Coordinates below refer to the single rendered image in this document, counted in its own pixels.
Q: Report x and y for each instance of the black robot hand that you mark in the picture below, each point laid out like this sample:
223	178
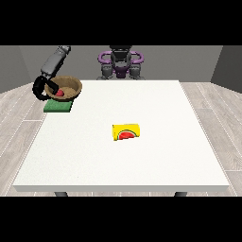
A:
39	87

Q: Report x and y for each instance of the brown wooden bowl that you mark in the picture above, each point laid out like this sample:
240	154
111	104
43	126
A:
69	85

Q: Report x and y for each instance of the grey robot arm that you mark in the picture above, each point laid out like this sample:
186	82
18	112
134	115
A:
54	62

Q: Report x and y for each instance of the small red ball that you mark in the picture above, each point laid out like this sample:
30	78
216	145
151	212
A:
59	93

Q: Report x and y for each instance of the green square pad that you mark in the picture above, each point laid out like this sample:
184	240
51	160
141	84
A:
57	107

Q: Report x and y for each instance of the yellow cup with melon print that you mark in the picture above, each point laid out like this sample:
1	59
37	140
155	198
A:
126	131

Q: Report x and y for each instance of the grey robot trunk purple rings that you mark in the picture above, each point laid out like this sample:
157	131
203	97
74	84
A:
120	64

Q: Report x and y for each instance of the dark table leg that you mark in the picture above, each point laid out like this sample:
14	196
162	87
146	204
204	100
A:
181	193
61	193

